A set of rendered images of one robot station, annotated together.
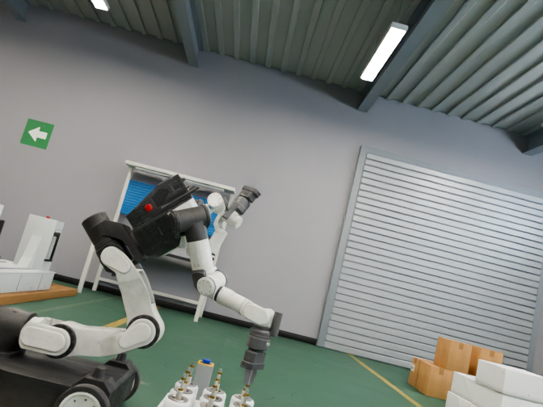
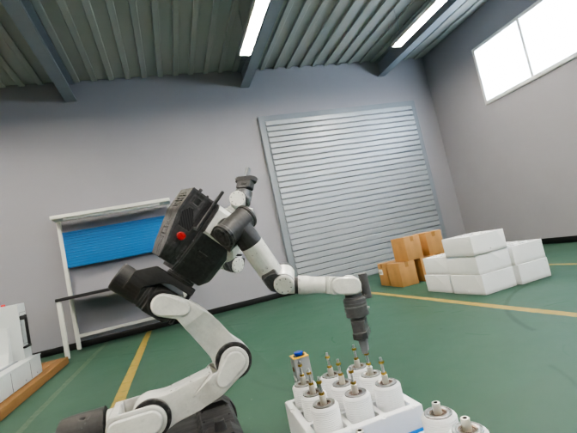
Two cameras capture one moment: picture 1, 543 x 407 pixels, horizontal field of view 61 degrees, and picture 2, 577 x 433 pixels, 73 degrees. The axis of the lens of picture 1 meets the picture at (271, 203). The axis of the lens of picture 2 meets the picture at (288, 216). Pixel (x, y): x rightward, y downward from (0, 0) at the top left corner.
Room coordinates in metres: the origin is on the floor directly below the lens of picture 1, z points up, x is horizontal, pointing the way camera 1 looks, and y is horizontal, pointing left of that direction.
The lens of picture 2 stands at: (0.45, 0.51, 0.78)
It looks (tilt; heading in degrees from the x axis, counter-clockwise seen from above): 4 degrees up; 344
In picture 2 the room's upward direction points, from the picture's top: 12 degrees counter-clockwise
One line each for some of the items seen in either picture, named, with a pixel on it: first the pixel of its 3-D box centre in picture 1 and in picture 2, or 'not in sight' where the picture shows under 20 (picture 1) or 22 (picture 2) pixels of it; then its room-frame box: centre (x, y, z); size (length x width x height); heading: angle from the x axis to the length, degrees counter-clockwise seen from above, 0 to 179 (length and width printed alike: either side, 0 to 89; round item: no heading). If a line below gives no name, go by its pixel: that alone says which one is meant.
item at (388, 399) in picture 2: not in sight; (391, 409); (1.75, -0.08, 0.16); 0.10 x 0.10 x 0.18
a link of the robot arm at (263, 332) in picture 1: (266, 323); (355, 289); (1.88, -0.10, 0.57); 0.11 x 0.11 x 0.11; 74
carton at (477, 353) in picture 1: (483, 362); (428, 242); (5.07, -2.64, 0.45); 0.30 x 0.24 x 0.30; 179
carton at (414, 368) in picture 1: (426, 374); (392, 272); (5.36, -2.17, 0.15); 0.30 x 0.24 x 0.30; 90
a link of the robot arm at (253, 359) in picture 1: (256, 352); (359, 320); (1.87, -0.09, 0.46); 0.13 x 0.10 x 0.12; 147
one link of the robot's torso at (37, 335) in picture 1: (53, 336); (139, 417); (2.09, 0.77, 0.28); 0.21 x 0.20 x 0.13; 92
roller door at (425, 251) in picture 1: (441, 267); (358, 189); (6.91, -2.73, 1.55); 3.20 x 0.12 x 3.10; 92
